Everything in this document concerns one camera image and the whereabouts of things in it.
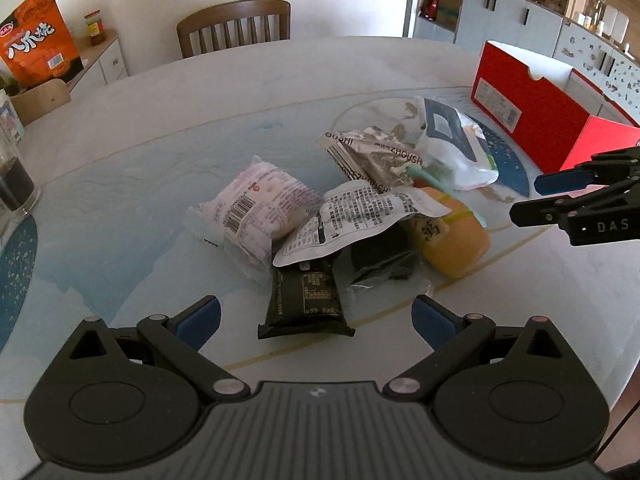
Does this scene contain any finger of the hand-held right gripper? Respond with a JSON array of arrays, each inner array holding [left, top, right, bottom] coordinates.
[[509, 180, 640, 247], [534, 146, 640, 196]]

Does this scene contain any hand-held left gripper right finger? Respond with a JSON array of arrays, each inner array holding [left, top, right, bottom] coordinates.
[[384, 294, 572, 403]]

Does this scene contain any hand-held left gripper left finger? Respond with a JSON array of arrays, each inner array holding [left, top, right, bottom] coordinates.
[[69, 295, 251, 403]]

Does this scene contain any yellow bread packet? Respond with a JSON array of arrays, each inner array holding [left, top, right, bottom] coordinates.
[[407, 186, 491, 278]]

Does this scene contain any dark snack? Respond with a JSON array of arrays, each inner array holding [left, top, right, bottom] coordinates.
[[332, 222, 431, 291]]

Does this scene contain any red cardboard box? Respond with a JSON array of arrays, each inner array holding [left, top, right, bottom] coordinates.
[[470, 40, 640, 176]]

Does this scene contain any black snack packet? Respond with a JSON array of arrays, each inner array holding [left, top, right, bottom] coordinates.
[[257, 255, 356, 341]]

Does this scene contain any white plastic bag blue print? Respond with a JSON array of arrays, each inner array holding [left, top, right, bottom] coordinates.
[[402, 97, 501, 191]]

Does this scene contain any pink bread packet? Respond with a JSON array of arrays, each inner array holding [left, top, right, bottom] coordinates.
[[186, 156, 323, 281]]

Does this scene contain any white printed wrapper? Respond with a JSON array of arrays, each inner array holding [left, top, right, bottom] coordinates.
[[272, 180, 451, 268]]

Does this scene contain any white patterned desktop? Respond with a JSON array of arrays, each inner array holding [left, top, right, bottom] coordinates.
[[0, 35, 640, 480]]

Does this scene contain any speckled white cabinet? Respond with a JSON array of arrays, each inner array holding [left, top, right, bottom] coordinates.
[[552, 20, 640, 126]]

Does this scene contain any white double-door cabinet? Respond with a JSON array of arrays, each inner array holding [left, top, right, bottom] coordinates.
[[452, 0, 566, 58]]

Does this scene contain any silver foil wrapper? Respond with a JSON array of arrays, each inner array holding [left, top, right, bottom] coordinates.
[[320, 126, 426, 196]]

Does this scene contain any printed cardboard carton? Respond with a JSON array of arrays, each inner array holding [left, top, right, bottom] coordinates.
[[437, 0, 463, 31]]

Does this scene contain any glass cup of dark liquid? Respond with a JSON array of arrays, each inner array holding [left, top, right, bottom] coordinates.
[[0, 135, 42, 218]]

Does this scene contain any brown cardboard box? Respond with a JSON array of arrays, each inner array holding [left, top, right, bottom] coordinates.
[[10, 78, 72, 126]]

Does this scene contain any white side cabinet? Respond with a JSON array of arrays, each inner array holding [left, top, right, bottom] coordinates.
[[65, 30, 128, 93]]

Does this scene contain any brown wooden chair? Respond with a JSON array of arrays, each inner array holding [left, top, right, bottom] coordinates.
[[176, 0, 292, 59]]

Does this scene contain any sauce jar with red lid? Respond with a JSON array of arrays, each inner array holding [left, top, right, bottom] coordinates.
[[83, 9, 108, 47]]

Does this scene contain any orange snack bag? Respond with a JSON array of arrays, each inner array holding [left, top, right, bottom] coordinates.
[[0, 0, 85, 92]]

